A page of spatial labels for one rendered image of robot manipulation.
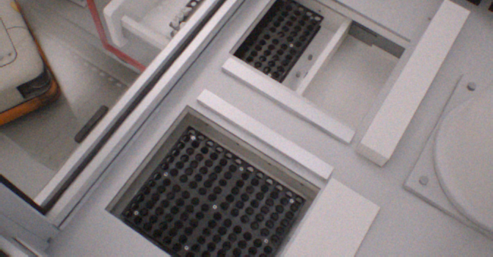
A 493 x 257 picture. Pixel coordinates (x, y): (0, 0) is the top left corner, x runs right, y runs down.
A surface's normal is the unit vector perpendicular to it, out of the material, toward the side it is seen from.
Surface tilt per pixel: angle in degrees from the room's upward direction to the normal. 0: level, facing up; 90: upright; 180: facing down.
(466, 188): 90
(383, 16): 0
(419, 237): 0
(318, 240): 0
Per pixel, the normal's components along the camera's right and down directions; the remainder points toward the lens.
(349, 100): 0.05, -0.42
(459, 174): -0.96, 0.22
